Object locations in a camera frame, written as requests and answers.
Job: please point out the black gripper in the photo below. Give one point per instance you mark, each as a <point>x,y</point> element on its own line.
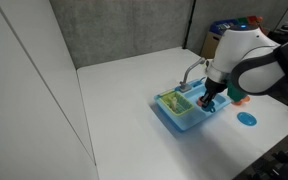
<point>214,87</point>

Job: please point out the small blue toy cup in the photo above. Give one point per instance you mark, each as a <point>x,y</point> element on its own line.
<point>211,108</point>

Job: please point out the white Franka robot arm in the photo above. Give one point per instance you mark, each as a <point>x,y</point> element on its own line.
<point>250,60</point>

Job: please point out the orange toy in sink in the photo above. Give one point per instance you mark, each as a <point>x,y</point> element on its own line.
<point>199,103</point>

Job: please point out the light blue toy sink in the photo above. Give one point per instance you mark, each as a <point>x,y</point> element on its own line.
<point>184,120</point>

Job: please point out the yellow-green dish rack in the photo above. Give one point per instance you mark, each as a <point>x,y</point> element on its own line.
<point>181,109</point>

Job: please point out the grey toy faucet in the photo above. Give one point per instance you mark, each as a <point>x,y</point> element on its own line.
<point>188,75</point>

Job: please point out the pale toy in rack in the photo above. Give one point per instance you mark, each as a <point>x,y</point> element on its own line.
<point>173,101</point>

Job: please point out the small blue toy plate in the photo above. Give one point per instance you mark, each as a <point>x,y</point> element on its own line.
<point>246,118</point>

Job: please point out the brown cardboard box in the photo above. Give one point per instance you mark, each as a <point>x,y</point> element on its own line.
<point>210,43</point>

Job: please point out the blue storage bin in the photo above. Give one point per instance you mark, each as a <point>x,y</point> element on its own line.
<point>224,25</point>

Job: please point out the colourful toy storage shelf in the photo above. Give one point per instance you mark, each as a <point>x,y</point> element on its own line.
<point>252,19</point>

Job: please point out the black camera stand pole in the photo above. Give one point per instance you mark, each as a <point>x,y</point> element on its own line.
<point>189,23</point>

